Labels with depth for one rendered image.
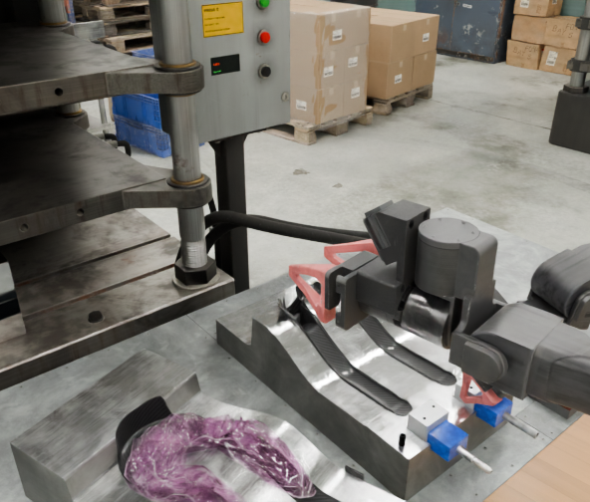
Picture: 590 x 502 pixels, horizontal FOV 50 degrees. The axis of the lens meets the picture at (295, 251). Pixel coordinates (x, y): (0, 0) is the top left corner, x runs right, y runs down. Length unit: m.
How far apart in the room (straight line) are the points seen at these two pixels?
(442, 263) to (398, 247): 0.05
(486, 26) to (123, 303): 6.83
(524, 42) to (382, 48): 2.67
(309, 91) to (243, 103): 3.25
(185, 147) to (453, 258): 0.87
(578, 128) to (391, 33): 1.65
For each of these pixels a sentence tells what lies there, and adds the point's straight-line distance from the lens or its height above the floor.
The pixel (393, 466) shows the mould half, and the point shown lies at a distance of 0.98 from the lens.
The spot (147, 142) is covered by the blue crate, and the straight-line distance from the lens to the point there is 4.76.
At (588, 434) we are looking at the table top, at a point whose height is 0.80.
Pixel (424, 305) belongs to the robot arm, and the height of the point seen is 1.22.
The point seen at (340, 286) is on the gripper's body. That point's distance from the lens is 0.66.
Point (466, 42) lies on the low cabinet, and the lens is 8.06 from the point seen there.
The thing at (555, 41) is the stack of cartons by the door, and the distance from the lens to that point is 7.65.
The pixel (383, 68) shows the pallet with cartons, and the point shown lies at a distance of 5.54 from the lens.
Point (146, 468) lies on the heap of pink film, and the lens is 0.93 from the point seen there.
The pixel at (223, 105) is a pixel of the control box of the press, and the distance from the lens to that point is 1.55.
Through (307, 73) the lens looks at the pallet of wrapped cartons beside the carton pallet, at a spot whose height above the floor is 0.51.
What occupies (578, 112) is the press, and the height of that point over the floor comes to 0.28.
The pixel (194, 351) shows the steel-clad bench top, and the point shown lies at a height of 0.80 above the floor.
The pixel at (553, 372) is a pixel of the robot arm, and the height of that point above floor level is 1.21.
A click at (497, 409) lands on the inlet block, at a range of 1.02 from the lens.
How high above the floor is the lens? 1.57
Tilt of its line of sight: 28 degrees down
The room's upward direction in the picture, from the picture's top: straight up
